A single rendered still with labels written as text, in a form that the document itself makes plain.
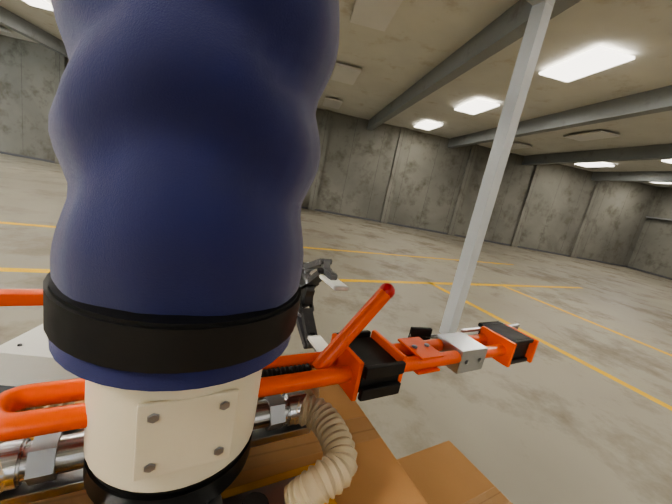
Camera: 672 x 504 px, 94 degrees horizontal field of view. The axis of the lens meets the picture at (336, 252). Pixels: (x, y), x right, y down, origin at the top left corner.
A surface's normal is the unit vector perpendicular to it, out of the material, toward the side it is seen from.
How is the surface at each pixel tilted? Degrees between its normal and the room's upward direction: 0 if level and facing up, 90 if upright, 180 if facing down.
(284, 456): 0
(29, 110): 90
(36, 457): 60
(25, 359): 90
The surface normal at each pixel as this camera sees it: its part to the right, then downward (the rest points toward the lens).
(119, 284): -0.08, 0.36
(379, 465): 0.18, -0.96
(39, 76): 0.11, 0.24
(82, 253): -0.26, 0.13
